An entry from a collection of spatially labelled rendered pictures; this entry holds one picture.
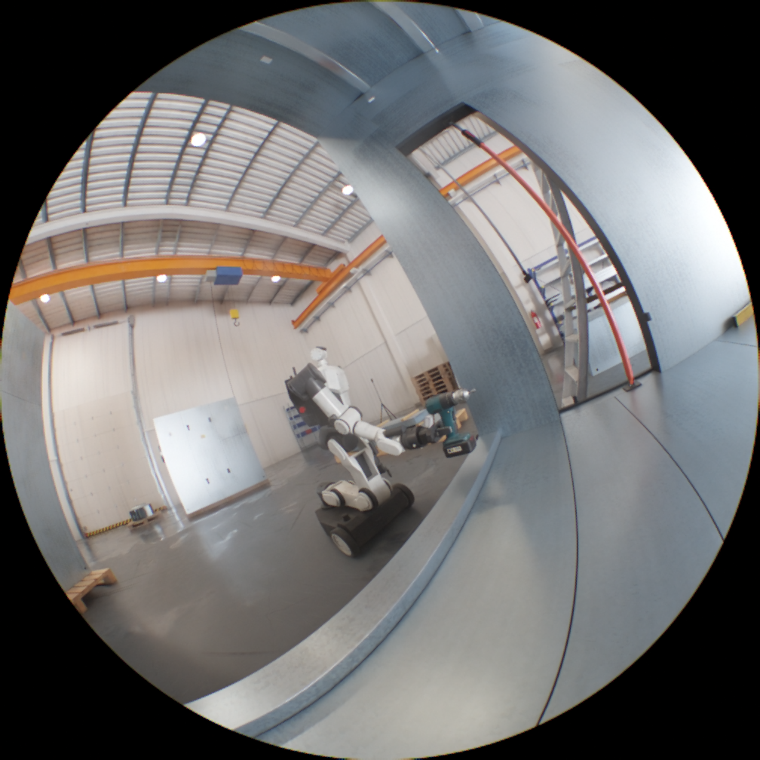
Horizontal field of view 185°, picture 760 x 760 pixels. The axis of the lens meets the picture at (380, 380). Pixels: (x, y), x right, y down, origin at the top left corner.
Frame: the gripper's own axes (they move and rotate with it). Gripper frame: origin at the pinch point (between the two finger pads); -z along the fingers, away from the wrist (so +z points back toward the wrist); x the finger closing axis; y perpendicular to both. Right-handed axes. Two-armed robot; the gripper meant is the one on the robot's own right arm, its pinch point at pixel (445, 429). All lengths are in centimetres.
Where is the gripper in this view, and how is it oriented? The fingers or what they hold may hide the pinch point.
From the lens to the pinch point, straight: 88.5
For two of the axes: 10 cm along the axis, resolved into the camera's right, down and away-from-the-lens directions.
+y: 4.0, 9.1, -0.8
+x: 5.9, -1.9, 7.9
